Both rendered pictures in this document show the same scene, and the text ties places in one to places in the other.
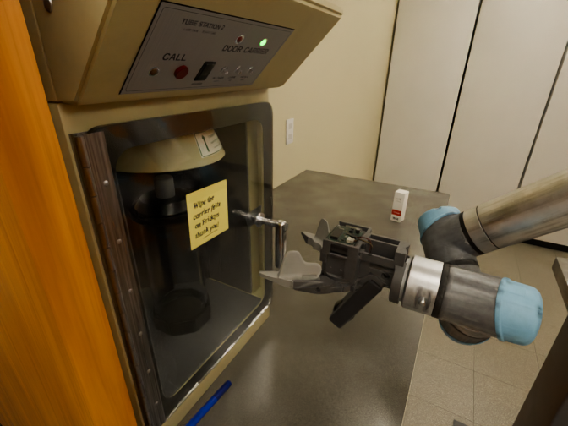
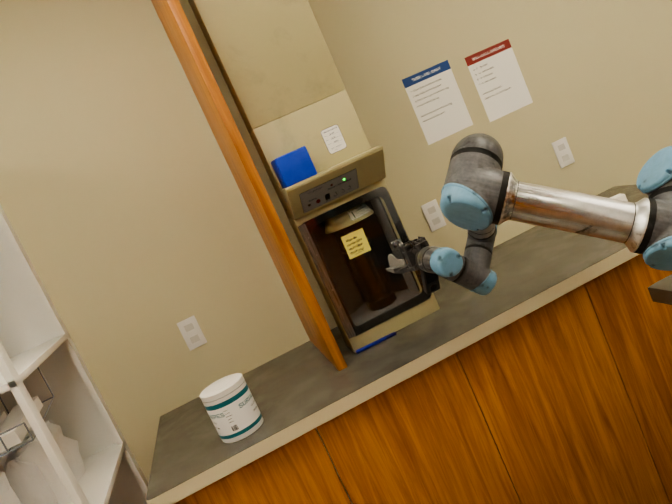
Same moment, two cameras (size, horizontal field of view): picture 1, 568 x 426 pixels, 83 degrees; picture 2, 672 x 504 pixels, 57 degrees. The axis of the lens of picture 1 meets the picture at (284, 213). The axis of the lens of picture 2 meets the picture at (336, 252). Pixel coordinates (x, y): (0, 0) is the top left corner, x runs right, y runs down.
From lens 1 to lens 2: 163 cm
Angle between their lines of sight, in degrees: 51
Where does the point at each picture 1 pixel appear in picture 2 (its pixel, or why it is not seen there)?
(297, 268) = (394, 262)
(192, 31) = (312, 193)
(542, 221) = not seen: hidden behind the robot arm
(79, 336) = (296, 271)
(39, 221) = (283, 245)
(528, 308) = (436, 257)
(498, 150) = not seen: outside the picture
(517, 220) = not seen: hidden behind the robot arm
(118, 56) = (297, 206)
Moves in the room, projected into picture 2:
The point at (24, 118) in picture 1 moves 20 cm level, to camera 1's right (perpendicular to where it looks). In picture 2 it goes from (278, 227) to (319, 213)
